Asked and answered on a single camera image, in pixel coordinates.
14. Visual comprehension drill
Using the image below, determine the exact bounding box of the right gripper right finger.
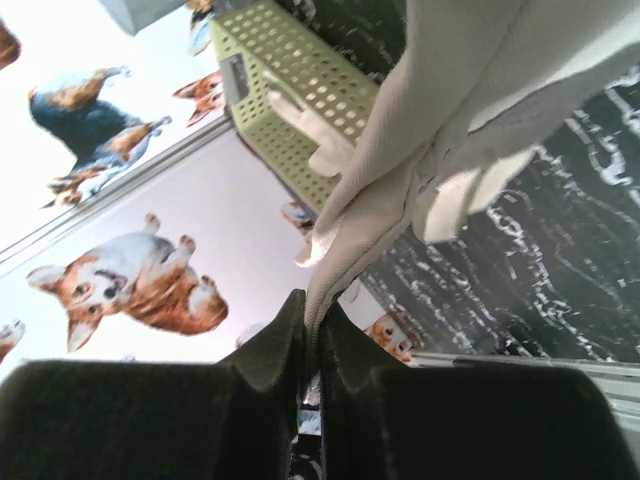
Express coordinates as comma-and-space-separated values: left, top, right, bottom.
319, 307, 639, 479

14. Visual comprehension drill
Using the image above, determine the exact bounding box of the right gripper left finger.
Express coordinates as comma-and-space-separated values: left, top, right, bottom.
1, 290, 305, 479

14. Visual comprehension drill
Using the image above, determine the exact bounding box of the white grey glove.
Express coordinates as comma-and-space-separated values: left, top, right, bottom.
304, 1, 639, 340
267, 90, 354, 178

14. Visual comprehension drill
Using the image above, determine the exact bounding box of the yellow-green storage basket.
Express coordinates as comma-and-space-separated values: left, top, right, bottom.
211, 1, 378, 213

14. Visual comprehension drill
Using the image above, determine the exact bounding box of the grey metal bucket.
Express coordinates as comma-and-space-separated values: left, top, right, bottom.
99, 0, 186, 36

